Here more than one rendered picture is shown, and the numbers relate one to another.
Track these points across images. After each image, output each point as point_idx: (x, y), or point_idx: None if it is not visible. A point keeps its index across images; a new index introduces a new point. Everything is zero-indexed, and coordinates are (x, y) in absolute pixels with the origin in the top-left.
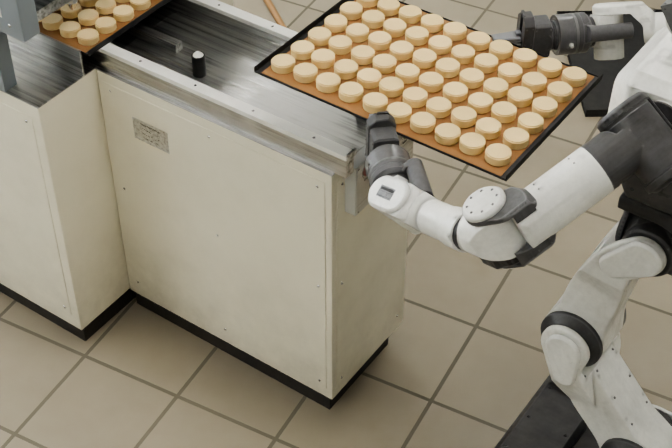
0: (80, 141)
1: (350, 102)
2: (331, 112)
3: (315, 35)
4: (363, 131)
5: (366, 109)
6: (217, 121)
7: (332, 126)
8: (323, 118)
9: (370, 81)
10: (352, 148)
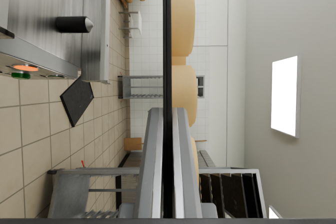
0: None
1: (171, 30)
2: None
3: None
4: (42, 32)
5: (178, 86)
6: None
7: None
8: None
9: (184, 62)
10: (8, 21)
